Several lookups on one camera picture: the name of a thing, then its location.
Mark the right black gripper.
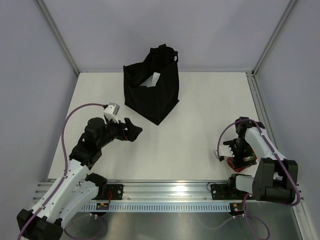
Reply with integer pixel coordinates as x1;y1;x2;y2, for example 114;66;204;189
223;137;257;169

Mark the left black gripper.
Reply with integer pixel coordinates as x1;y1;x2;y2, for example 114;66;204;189
97;116;142;149

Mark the red dish soap bottle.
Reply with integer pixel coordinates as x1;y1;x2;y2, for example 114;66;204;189
226;147;257;173

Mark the white frosted bottle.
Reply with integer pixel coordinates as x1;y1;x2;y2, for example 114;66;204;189
140;72;161;88

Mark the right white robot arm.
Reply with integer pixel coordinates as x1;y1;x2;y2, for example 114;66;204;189
216;117;301;206

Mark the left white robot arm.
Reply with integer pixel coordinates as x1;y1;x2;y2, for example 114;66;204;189
17;117;143;240

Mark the black canvas bag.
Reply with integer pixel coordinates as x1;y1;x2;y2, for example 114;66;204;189
123;44;180;126

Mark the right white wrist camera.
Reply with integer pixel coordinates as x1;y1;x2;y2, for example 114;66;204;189
214;145;235;162

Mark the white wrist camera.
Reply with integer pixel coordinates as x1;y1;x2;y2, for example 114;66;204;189
214;145;235;162
103;102;120;124

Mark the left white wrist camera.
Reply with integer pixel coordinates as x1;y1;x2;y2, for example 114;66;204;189
103;102;120;124

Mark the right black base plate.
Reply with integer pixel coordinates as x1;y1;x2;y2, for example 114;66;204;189
206;182;247;201

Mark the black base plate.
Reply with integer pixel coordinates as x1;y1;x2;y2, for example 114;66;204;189
98;184;124;201
206;182;247;201

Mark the aluminium mounting rail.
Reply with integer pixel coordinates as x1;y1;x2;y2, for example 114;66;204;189
32;181;305;202

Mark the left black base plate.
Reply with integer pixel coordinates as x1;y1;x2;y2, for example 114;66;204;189
98;184;124;201

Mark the white slotted cable duct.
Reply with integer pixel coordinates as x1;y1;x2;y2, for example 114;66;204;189
79;202;231;213

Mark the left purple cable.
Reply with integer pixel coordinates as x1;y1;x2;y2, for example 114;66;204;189
18;102;107;240

